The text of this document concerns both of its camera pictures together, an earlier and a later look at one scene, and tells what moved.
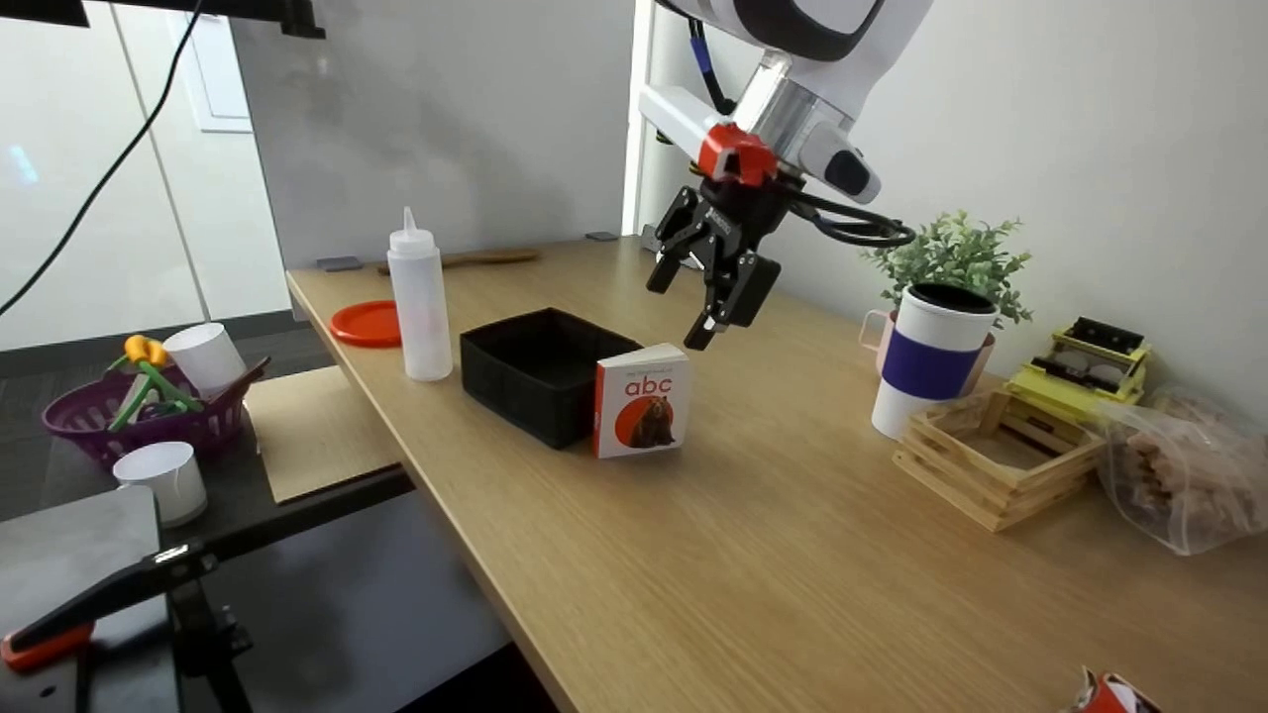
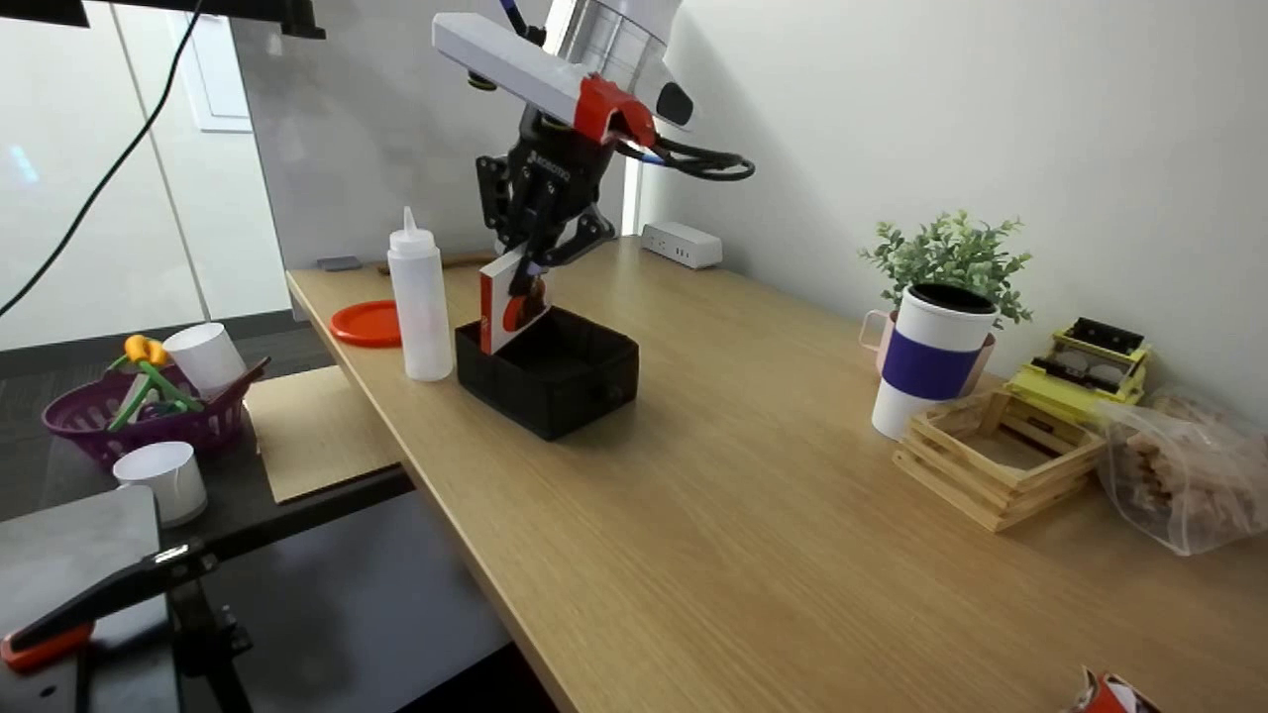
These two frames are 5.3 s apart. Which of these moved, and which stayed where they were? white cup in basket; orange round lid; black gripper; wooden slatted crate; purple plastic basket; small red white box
Moved: small red white box; black gripper
Stayed: wooden slatted crate; purple plastic basket; orange round lid; white cup in basket
